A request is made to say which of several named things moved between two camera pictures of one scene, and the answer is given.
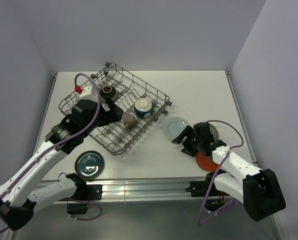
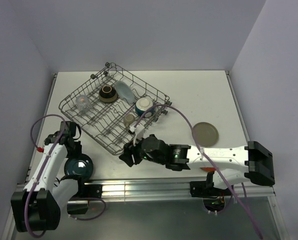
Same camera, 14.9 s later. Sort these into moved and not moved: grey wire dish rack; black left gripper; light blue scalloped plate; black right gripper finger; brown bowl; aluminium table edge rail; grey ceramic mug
Moved: light blue scalloped plate; black right gripper finger; black left gripper
Not moved: grey wire dish rack; brown bowl; grey ceramic mug; aluminium table edge rail
